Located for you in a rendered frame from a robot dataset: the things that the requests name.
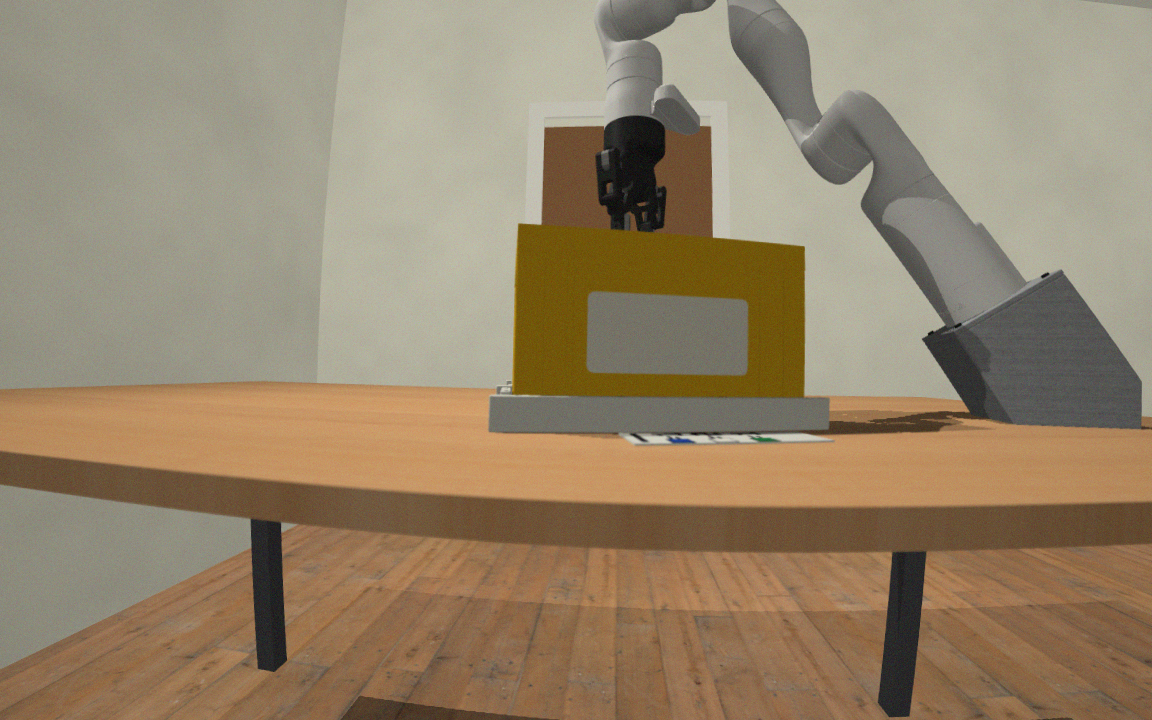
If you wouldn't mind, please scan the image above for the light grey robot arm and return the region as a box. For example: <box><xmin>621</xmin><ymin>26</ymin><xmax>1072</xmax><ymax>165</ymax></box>
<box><xmin>594</xmin><ymin>0</ymin><xmax>1026</xmax><ymax>328</ymax></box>

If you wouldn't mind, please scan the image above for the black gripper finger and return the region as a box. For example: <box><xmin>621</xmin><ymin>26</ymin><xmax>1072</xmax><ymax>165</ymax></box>
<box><xmin>630</xmin><ymin>172</ymin><xmax>666</xmax><ymax>232</ymax></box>
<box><xmin>594</xmin><ymin>147</ymin><xmax>646</xmax><ymax>232</ymax></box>

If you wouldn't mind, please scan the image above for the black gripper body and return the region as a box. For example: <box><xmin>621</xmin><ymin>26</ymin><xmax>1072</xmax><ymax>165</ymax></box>
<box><xmin>604</xmin><ymin>116</ymin><xmax>665</xmax><ymax>204</ymax></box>

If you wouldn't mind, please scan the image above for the white paper pick list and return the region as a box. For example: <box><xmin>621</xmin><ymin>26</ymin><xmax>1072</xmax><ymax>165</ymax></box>
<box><xmin>617</xmin><ymin>431</ymin><xmax>835</xmax><ymax>446</ymax></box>

